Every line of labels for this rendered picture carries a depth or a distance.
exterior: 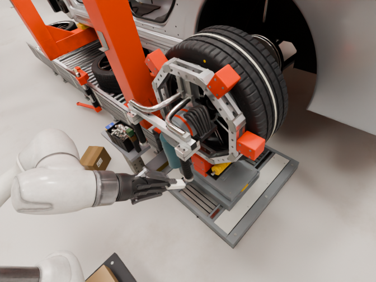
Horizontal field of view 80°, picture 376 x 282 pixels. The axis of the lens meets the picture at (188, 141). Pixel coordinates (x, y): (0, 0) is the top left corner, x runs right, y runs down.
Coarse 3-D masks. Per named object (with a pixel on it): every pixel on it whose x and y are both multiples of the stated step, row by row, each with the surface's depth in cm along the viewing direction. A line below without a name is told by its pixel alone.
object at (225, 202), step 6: (180, 168) 175; (258, 174) 163; (192, 180) 170; (198, 180) 168; (252, 180) 159; (198, 186) 169; (204, 186) 164; (210, 186) 163; (246, 186) 155; (210, 192) 158; (216, 192) 159; (240, 192) 156; (216, 198) 156; (222, 198) 155; (234, 198) 152; (240, 198) 158; (222, 204) 155; (228, 204) 152; (234, 204) 155; (228, 210) 154
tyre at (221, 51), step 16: (208, 32) 96; (224, 32) 93; (240, 32) 93; (176, 48) 98; (192, 48) 90; (208, 48) 87; (224, 48) 87; (256, 48) 90; (208, 64) 89; (224, 64) 84; (240, 64) 85; (272, 64) 90; (240, 80) 83; (256, 80) 86; (272, 80) 90; (240, 96) 86; (256, 96) 85; (256, 112) 87; (272, 112) 93; (256, 128) 91; (272, 128) 99; (208, 144) 131; (240, 160) 116
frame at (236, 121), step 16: (176, 64) 96; (192, 64) 91; (160, 80) 107; (192, 80) 88; (208, 80) 84; (160, 96) 119; (208, 96) 87; (224, 96) 87; (160, 112) 130; (224, 112) 86; (240, 112) 88; (240, 128) 89; (208, 160) 122; (224, 160) 109
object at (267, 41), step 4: (256, 36) 124; (260, 36) 124; (264, 36) 123; (260, 40) 123; (264, 40) 122; (268, 40) 122; (264, 44) 123; (268, 44) 121; (272, 44) 122; (268, 48) 123; (272, 48) 121; (276, 48) 122; (272, 52) 122; (276, 52) 123; (272, 56) 124; (276, 56) 122; (276, 60) 123; (280, 60) 124; (280, 64) 125; (280, 68) 127
